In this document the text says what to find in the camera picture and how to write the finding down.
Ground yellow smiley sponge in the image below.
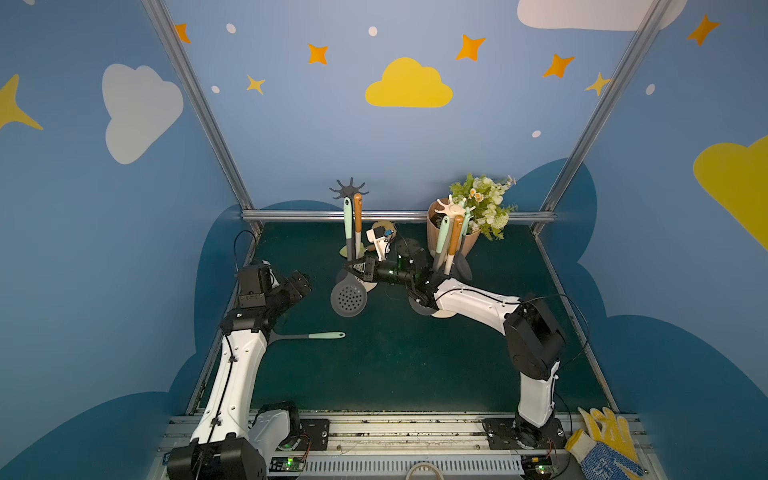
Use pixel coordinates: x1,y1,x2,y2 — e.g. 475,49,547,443
372,220,397,241

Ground grey skimmer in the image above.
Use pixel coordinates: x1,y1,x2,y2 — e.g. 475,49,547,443
267,331,346,345

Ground yellow blue work glove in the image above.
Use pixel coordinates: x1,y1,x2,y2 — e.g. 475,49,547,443
565,407,644,480

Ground dark grey utensil rack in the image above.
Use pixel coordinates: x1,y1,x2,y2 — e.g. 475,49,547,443
331,178,365,261

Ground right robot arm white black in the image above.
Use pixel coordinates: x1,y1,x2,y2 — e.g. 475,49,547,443
330,239,566,449

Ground cream skimmer wooden handle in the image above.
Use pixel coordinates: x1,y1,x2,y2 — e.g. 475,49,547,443
353,193,364,259
444,215,464,276

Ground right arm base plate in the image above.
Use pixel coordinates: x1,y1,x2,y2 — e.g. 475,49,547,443
481,416,567,450

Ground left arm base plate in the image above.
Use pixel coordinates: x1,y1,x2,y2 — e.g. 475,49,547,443
289,418,330,452

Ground cream utensil rack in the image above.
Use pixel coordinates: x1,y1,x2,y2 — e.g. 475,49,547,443
428,193,475,319

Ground grey skimmer mint handle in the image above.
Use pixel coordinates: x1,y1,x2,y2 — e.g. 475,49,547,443
454,210,473,281
408,215,451,317
331,197,367,318

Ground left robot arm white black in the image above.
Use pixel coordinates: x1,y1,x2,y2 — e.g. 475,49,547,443
167,263,311,479

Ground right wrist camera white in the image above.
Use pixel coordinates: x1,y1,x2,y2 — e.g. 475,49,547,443
366,229,390,262

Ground pink pot with flowers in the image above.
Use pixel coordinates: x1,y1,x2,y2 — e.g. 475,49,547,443
427,173,518,255

